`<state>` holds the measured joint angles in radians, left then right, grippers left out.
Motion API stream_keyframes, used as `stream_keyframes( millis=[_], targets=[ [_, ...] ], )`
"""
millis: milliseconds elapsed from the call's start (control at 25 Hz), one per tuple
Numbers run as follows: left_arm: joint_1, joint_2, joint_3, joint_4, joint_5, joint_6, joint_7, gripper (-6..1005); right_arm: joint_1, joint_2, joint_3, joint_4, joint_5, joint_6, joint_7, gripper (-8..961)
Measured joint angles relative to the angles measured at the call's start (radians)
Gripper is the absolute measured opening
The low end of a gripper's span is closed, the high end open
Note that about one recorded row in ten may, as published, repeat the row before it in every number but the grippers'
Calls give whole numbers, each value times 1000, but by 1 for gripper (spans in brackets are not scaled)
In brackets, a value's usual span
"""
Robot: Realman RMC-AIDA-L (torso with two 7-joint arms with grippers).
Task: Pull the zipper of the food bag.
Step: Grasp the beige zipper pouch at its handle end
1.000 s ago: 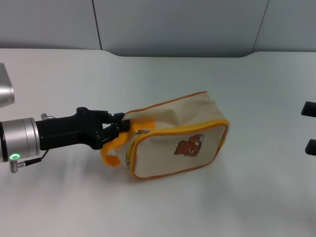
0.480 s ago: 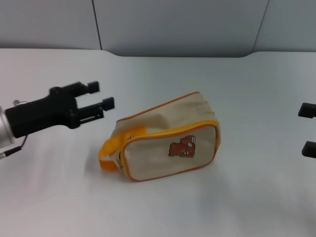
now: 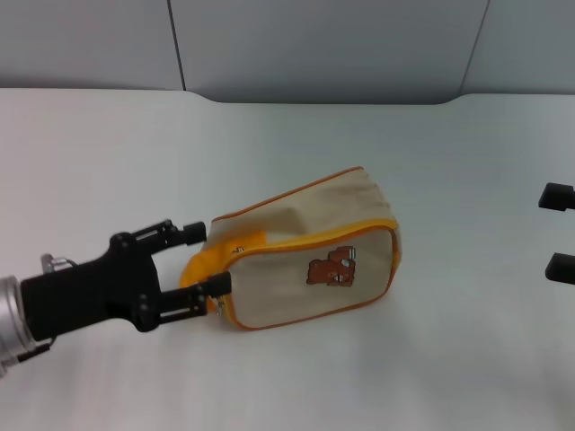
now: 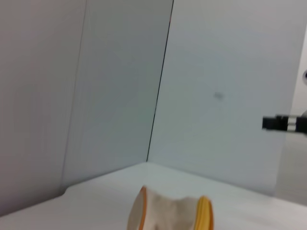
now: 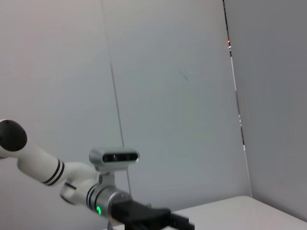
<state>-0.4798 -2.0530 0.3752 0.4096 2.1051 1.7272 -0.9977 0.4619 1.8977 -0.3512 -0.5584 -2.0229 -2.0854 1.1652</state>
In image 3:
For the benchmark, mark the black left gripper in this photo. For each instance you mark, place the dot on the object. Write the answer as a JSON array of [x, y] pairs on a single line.
[[90, 294]]

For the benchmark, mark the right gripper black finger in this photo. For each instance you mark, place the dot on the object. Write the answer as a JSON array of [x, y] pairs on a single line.
[[559, 196], [561, 268]]

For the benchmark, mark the beige orange bear food bag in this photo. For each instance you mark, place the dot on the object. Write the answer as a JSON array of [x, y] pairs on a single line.
[[314, 233]]

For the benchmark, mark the silver zipper pull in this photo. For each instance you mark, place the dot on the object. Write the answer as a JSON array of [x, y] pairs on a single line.
[[219, 307]]

